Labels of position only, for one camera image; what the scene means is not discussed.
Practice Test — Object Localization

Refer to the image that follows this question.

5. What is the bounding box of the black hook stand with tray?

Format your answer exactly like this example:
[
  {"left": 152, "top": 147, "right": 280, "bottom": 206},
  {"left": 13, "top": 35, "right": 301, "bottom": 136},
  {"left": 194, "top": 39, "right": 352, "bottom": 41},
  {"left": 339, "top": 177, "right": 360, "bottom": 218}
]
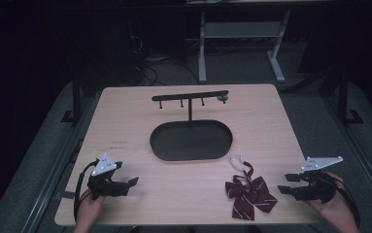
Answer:
[{"left": 149, "top": 89, "right": 234, "bottom": 162}]

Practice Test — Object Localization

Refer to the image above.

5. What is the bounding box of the person's left hand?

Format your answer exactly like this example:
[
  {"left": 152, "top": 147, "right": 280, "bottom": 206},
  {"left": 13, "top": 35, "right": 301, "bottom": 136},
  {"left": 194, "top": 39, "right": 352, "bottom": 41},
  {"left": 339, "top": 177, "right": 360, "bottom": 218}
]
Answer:
[{"left": 74, "top": 188, "right": 108, "bottom": 233}]

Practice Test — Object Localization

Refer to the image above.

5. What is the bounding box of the grey metal rail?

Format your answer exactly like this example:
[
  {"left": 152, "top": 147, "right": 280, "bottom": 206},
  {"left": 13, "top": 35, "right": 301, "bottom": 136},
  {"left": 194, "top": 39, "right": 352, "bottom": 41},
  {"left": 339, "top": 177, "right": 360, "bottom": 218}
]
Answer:
[
  {"left": 19, "top": 96, "right": 92, "bottom": 233},
  {"left": 322, "top": 93, "right": 372, "bottom": 215}
]

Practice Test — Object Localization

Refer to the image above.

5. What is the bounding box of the dark red striped bow tie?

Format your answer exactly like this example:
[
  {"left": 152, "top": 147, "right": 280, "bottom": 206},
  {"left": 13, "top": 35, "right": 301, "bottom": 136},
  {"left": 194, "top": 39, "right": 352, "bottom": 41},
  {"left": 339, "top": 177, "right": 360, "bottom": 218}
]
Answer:
[{"left": 224, "top": 154, "right": 279, "bottom": 222}]

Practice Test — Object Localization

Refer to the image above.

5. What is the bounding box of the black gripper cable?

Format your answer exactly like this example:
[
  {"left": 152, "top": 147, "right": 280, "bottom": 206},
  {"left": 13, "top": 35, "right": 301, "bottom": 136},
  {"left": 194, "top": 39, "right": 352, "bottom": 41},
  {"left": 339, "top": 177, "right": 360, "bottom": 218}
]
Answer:
[
  {"left": 73, "top": 159, "right": 100, "bottom": 222},
  {"left": 322, "top": 172, "right": 361, "bottom": 227}
]

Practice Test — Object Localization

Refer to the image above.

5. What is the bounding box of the bundle of black floor cables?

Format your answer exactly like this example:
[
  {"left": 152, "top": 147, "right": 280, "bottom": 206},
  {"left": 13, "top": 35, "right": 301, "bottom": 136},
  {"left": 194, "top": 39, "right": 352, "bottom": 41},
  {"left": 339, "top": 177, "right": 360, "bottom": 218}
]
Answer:
[{"left": 126, "top": 30, "right": 202, "bottom": 87}]

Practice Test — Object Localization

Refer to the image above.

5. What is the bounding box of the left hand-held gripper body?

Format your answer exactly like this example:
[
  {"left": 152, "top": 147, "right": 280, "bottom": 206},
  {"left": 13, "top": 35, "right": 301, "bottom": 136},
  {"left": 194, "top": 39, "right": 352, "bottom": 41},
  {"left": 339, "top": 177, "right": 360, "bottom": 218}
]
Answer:
[{"left": 86, "top": 152, "right": 131, "bottom": 200}]

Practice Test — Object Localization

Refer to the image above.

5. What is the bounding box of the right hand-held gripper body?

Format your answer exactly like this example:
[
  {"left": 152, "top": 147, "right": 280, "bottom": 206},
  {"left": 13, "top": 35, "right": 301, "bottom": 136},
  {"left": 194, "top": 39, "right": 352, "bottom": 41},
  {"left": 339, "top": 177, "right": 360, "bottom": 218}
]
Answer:
[{"left": 294, "top": 155, "right": 344, "bottom": 205}]

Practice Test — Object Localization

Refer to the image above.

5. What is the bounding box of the person's right hand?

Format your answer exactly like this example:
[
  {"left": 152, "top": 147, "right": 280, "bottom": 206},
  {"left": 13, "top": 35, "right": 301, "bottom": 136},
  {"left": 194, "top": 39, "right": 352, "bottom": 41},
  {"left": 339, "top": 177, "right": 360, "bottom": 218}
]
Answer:
[{"left": 305, "top": 172, "right": 360, "bottom": 233}]

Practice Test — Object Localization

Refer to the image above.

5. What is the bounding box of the black metal stand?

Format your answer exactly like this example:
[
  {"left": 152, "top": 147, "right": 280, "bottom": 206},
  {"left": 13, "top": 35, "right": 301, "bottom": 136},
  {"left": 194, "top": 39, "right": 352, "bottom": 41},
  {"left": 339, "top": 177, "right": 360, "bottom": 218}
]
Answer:
[
  {"left": 335, "top": 67, "right": 365, "bottom": 126},
  {"left": 60, "top": 71, "right": 84, "bottom": 128}
]

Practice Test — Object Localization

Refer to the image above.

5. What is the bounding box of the white metal desk frame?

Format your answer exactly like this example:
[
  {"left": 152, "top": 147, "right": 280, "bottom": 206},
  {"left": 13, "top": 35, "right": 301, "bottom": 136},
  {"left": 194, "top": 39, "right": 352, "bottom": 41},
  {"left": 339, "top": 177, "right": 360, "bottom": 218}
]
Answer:
[{"left": 197, "top": 9, "right": 292, "bottom": 84}]

